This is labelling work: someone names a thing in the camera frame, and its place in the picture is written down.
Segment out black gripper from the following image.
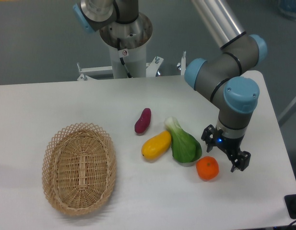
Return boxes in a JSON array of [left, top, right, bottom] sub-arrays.
[[201, 125, 251, 173]]

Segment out orange fruit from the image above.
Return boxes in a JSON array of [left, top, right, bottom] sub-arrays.
[[196, 156, 219, 181]]

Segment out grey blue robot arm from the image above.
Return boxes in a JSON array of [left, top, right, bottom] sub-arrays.
[[73, 0, 267, 171]]

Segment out green bok choy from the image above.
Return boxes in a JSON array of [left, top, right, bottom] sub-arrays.
[[164, 116, 202, 163]]

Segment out yellow mango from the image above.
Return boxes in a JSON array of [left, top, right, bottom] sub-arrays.
[[141, 131, 171, 161]]

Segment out black device at table corner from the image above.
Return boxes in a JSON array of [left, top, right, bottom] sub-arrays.
[[284, 194, 296, 219]]

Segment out purple sweet potato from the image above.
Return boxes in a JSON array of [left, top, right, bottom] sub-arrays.
[[134, 108, 152, 134]]

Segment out woven wicker basket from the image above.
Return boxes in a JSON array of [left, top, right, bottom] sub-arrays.
[[42, 123, 117, 216]]

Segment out blue object top right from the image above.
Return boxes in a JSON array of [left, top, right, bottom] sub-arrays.
[[277, 0, 296, 21]]

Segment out white frame at right edge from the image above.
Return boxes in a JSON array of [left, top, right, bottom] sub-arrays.
[[277, 96, 296, 127]]

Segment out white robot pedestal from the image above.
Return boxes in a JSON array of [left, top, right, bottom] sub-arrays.
[[76, 13, 188, 81]]

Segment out black cable on pedestal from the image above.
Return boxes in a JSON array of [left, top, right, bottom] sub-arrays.
[[116, 37, 133, 79]]

